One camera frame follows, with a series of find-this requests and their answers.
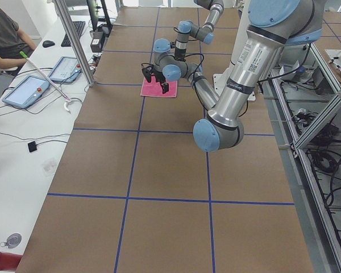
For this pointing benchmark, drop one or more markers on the black computer mouse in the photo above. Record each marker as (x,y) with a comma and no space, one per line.
(47,43)

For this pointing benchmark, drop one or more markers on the aluminium frame post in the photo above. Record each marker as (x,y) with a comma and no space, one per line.
(68,26)

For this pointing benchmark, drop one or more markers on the black power adapter box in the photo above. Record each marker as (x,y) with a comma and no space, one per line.
(98,40)

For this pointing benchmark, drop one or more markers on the black monitor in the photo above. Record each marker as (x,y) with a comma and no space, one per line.
(94,15)

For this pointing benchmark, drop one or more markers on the white grabber stick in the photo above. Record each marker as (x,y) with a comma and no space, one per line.
(67,99)

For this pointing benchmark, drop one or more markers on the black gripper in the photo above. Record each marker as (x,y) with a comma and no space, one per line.
(159,77)

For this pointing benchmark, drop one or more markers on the round metal disc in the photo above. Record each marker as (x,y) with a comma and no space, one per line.
(12,241)

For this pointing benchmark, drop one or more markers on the near teach pendant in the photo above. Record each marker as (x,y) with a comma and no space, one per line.
(27,92)

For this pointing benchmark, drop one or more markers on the pink grey towel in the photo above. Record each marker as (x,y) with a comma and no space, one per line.
(154,89)

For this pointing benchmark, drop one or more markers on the far teach pendant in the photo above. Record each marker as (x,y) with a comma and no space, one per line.
(66,70)

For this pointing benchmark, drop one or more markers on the seated person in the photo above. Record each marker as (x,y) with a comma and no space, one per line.
(13,40)

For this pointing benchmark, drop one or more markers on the small black square pad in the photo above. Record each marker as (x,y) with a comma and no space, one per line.
(32,146)

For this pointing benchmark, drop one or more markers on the red bottle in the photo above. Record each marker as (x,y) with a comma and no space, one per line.
(9,261)

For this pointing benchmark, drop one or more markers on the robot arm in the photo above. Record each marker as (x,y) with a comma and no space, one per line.
(196,25)
(272,25)

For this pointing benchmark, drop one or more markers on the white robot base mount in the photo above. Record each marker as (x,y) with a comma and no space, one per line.
(222,80)

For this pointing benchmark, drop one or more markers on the aluminium frame rack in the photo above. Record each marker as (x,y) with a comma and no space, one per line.
(305,87)

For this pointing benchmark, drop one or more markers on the teach pendant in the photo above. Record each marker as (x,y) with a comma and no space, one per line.
(66,70)
(27,92)

